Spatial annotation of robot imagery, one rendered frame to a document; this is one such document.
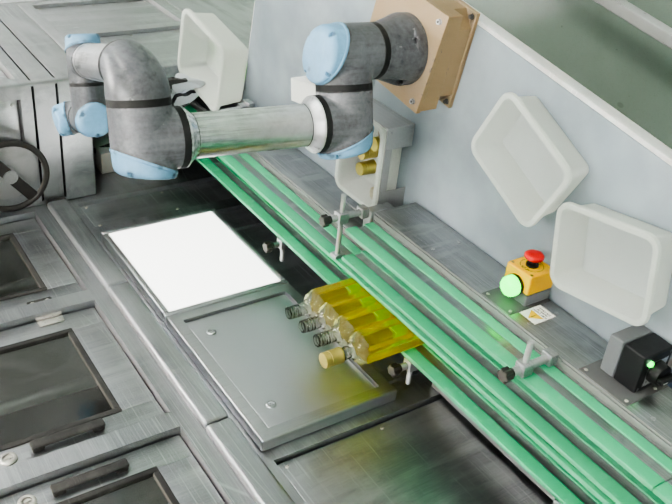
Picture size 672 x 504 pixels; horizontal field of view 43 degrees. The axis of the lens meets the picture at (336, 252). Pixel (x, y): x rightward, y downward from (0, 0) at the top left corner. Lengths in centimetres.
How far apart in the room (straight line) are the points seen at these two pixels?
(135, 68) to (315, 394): 79
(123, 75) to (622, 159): 89
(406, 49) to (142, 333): 88
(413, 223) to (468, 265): 19
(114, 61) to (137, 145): 15
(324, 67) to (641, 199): 64
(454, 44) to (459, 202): 36
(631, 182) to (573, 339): 32
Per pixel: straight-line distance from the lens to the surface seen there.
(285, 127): 166
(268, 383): 189
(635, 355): 158
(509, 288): 172
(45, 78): 247
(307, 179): 231
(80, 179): 260
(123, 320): 211
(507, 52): 177
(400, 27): 179
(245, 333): 203
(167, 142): 156
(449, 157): 194
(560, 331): 171
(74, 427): 184
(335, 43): 168
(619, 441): 154
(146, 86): 154
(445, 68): 183
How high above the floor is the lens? 198
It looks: 31 degrees down
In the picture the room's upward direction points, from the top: 105 degrees counter-clockwise
